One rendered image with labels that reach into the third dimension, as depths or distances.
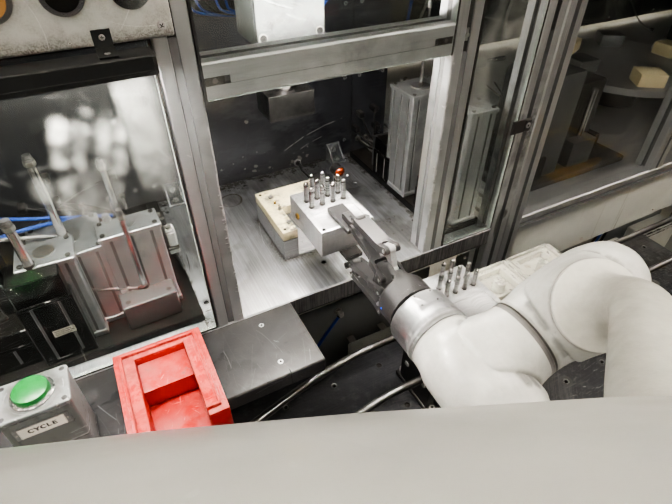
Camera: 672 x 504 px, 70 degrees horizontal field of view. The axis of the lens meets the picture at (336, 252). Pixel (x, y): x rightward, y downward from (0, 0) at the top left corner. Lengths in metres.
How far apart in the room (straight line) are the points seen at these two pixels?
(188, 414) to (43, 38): 0.48
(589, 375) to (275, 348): 0.68
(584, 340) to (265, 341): 0.47
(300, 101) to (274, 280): 0.32
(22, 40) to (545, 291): 0.58
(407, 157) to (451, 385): 0.59
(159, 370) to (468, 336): 0.43
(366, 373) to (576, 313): 0.57
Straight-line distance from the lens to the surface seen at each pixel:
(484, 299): 0.87
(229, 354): 0.79
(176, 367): 0.74
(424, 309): 0.61
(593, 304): 0.54
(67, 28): 0.57
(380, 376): 1.03
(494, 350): 0.56
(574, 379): 1.14
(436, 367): 0.58
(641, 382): 0.32
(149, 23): 0.57
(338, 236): 0.77
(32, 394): 0.68
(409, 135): 1.01
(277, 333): 0.80
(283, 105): 0.86
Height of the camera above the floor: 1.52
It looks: 40 degrees down
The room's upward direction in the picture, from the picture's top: straight up
